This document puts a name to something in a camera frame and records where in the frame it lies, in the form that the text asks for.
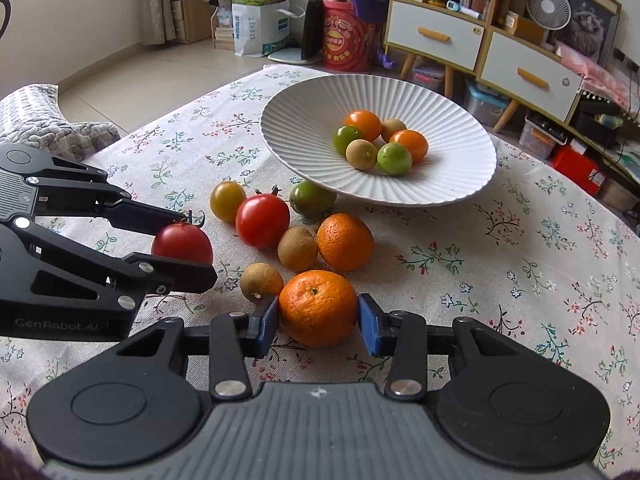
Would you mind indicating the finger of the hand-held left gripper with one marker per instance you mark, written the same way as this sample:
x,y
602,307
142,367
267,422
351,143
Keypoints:
x,y
175,277
145,217

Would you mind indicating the pink cloth cover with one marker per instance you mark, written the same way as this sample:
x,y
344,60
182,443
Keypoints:
x,y
607,80

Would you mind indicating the tall wooden cabinet white drawer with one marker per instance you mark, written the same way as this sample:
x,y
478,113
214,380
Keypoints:
x,y
432,35

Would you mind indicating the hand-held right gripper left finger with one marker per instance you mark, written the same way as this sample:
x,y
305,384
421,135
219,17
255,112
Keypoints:
x,y
267,329

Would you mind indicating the grey quilted cushion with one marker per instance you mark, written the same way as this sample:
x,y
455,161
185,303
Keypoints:
x,y
45,120

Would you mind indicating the clear storage box blue lid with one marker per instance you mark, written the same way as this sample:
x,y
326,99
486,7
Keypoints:
x,y
485,105

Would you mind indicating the wall power outlet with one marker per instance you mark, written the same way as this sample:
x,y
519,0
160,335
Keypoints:
x,y
627,60

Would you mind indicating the floral tablecloth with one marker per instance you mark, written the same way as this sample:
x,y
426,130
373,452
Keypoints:
x,y
500,270

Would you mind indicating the black storage basket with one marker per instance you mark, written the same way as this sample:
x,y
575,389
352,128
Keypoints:
x,y
597,115

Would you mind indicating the red tomato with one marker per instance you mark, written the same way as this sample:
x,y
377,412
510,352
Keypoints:
x,y
262,220
182,242

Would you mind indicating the clear storage box black lid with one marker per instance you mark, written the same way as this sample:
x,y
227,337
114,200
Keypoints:
x,y
542,137

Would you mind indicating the low wooden cabinet with drawers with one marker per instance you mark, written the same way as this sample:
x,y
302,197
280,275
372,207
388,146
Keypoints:
x,y
625,180

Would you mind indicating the black panel on white base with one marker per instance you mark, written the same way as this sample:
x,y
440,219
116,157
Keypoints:
x,y
312,25

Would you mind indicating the white blue thermometer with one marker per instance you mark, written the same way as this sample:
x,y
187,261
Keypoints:
x,y
462,9

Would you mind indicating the large mandarin orange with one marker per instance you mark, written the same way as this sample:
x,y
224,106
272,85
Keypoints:
x,y
318,307

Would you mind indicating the small green tomato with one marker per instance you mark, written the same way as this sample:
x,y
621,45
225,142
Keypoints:
x,y
347,139

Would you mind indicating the yellow cherry tomato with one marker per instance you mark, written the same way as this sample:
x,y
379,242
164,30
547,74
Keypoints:
x,y
227,201

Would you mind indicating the small cardboard box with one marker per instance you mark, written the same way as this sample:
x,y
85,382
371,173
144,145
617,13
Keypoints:
x,y
525,27

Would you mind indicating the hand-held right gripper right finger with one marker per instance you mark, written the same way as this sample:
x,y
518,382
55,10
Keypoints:
x,y
369,329

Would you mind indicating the white ribbed plate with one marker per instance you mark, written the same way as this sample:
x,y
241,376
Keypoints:
x,y
310,125

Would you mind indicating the beige curtain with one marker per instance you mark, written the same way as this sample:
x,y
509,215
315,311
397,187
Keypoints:
x,y
157,0

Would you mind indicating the white paper shopping bag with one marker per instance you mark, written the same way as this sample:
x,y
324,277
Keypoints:
x,y
257,30

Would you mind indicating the small mandarin orange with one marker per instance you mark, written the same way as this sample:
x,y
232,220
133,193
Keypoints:
x,y
345,241

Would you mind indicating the purple plush toy with hat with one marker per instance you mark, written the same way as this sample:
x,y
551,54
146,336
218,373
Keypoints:
x,y
370,2

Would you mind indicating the orange cherry tomato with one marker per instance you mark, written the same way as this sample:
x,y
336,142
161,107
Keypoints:
x,y
363,124
410,144

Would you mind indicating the red cardboard box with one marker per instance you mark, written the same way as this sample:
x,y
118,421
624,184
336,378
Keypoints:
x,y
577,170

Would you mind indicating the clear storage box pink lid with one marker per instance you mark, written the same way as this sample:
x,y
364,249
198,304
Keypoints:
x,y
429,77

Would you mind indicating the framed cat picture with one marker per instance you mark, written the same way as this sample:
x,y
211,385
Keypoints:
x,y
590,15

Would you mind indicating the white desk fan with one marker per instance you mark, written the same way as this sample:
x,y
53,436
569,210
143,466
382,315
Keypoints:
x,y
549,7

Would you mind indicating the red printed bucket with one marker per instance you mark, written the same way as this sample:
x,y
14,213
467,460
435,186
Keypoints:
x,y
345,40

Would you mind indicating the wooden bookshelf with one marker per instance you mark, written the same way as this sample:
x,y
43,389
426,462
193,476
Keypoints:
x,y
192,5

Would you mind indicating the short wooden cabinet white drawer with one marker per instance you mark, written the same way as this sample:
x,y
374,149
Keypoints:
x,y
530,77

